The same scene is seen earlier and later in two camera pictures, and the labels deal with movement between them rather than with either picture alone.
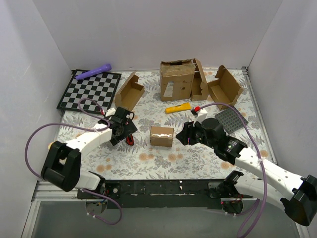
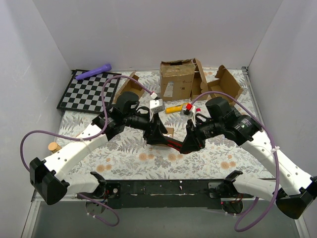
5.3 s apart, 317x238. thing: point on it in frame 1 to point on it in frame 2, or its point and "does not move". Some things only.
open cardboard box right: x=226 y=90 does not move
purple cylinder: x=103 y=68 does not move
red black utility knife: x=129 y=139 to x=176 y=145
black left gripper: x=127 y=128 to x=152 y=128
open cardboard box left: x=131 y=93 does not move
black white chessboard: x=93 y=94 does not move
